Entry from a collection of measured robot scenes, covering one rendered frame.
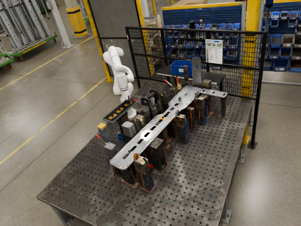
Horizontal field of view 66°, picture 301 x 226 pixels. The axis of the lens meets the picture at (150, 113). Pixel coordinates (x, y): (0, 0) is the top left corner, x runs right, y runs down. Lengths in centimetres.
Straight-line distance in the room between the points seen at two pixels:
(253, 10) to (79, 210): 246
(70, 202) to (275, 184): 222
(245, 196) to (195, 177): 92
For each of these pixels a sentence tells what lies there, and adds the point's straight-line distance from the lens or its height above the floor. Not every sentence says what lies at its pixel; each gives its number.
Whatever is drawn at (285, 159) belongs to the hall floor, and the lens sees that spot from 339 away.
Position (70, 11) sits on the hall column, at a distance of 991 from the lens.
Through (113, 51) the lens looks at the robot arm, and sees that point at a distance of 239.
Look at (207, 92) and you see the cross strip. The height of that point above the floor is 100.
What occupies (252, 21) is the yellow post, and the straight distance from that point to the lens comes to 270.
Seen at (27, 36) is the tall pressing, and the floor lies 54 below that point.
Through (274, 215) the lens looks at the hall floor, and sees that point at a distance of 287.
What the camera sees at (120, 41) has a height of 98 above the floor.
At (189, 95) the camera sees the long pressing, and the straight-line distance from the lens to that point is 264.
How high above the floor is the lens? 240
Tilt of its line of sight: 35 degrees down
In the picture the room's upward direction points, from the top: 12 degrees counter-clockwise
